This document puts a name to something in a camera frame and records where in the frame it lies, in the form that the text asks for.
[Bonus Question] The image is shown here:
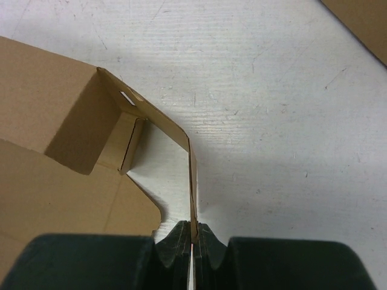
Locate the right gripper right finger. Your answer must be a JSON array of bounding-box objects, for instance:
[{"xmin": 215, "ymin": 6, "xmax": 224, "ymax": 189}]
[{"xmin": 193, "ymin": 224, "xmax": 376, "ymax": 289}]

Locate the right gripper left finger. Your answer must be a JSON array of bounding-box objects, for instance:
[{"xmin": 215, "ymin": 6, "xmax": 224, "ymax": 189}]
[{"xmin": 1, "ymin": 221, "xmax": 190, "ymax": 289}]

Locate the brown paper box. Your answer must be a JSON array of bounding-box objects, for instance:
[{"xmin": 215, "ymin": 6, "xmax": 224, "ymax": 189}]
[{"xmin": 1, "ymin": 37, "xmax": 198, "ymax": 276}]

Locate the folded box middle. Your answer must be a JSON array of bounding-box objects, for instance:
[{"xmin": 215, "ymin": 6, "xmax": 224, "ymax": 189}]
[{"xmin": 322, "ymin": 0, "xmax": 386, "ymax": 64}]

